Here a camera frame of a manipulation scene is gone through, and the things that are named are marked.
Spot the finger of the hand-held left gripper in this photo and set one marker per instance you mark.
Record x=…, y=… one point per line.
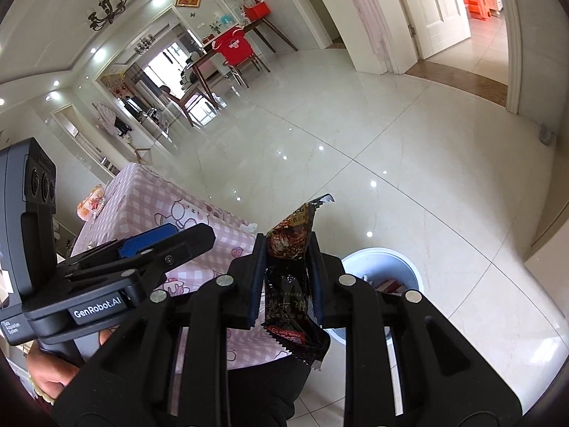
x=186, y=242
x=146, y=238

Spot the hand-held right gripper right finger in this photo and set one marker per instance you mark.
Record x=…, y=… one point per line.
x=323, y=293

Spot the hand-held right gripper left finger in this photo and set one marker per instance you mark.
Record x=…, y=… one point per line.
x=249, y=293

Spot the dark snack wrapper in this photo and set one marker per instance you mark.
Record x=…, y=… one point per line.
x=289, y=240

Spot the red-brown packet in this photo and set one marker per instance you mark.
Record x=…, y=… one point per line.
x=391, y=285

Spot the white round bin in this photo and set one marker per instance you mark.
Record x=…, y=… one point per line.
x=386, y=262

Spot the person's left hand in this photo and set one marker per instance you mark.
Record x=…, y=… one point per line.
x=49, y=369

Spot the pink checked tablecloth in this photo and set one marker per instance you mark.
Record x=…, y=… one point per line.
x=155, y=195

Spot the person's dark trouser leg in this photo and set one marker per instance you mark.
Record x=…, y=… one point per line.
x=262, y=391

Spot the hanging clothes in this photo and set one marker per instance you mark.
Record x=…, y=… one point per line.
x=106, y=118

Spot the wooden dining chair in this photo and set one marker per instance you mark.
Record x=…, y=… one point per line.
x=195, y=98

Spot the dark wooden dining table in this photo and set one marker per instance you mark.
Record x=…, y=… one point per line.
x=209, y=56

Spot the small black chandelier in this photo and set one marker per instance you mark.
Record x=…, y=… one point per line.
x=145, y=46

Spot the chair with red cover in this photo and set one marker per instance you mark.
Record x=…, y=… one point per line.
x=233, y=46

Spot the large black chandelier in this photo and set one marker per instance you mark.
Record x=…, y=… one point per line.
x=106, y=9

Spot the red basket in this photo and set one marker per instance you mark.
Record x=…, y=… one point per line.
x=258, y=11

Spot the pink floral door curtain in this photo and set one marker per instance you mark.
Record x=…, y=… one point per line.
x=369, y=18

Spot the white panel door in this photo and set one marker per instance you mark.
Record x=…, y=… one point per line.
x=431, y=9

